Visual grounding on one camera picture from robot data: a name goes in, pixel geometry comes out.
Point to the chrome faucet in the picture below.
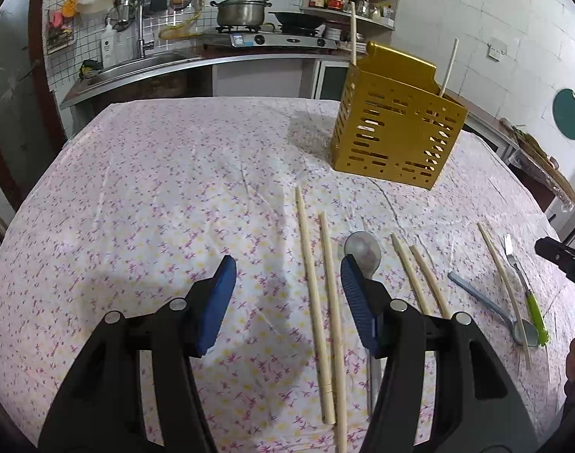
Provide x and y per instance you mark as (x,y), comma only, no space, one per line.
(141,28)

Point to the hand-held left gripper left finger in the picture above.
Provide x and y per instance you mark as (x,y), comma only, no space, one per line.
(216,306)

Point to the white wall socket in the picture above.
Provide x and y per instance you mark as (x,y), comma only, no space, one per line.
(496,53)

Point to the steel gas stove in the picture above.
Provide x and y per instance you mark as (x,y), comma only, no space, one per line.
(268,40)

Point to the steel sink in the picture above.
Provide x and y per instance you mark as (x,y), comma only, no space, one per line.
(146,63)

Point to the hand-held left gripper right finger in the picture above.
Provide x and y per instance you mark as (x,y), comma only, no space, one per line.
(358,302)

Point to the steel cooking pot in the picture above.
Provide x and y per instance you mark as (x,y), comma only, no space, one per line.
(240,12)

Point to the pale wooden chopstick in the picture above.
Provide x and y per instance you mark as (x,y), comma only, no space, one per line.
(332,316)
(353,33)
(311,292)
(410,273)
(450,63)
(500,269)
(429,278)

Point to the stack of white plates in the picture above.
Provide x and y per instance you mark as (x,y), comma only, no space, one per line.
(337,35)

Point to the white soap bottle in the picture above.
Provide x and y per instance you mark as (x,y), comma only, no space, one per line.
(109,47)

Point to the frosted glass door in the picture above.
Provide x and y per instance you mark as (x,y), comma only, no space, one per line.
(9,85)

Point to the all-metal spoon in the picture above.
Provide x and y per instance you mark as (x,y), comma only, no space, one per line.
(363,250)

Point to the gold slotted utensil holder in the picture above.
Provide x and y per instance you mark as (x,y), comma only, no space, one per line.
(386,151)

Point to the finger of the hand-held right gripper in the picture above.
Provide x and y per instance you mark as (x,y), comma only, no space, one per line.
(564,259)

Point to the black wok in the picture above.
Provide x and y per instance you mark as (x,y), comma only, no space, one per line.
(297,20)

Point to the green round board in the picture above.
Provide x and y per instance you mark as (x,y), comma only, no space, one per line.
(571,113)

